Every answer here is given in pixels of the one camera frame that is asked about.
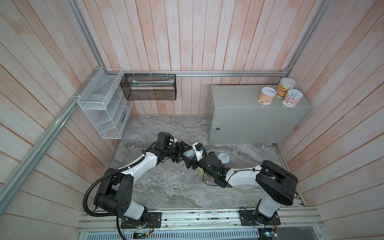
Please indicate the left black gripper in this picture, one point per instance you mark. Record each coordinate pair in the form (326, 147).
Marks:
(180, 150)

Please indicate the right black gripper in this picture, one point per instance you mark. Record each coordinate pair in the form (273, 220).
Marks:
(189, 162)

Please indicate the brown label can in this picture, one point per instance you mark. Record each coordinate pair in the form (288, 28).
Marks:
(267, 95)

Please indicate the pink label can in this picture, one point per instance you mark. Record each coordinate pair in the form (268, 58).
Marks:
(292, 98)

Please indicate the orange yellow label can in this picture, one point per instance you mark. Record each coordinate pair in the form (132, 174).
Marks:
(284, 86)

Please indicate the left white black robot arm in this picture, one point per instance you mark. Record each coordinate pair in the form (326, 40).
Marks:
(114, 194)

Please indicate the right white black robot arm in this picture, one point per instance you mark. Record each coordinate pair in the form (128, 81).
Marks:
(279, 184)

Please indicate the yellow label can upright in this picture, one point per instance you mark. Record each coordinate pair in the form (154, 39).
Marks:
(200, 171)

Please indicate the blue label can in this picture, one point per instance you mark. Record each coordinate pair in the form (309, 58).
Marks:
(224, 158)

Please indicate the grey metal cabinet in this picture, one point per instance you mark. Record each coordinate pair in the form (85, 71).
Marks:
(243, 120)

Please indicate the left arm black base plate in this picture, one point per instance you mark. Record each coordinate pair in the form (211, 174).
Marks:
(147, 221)

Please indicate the black mesh wall basket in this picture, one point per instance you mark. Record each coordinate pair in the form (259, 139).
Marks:
(149, 87)

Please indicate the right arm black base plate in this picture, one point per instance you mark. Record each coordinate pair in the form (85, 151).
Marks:
(249, 217)

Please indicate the white wire mesh shelf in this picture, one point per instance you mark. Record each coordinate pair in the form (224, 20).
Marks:
(104, 103)

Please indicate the horizontal aluminium wall rail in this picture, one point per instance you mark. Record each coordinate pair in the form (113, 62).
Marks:
(232, 73)

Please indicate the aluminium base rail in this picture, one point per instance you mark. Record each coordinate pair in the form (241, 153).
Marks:
(193, 219)

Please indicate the left aluminium frame rail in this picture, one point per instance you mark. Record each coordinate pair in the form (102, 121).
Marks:
(19, 176)

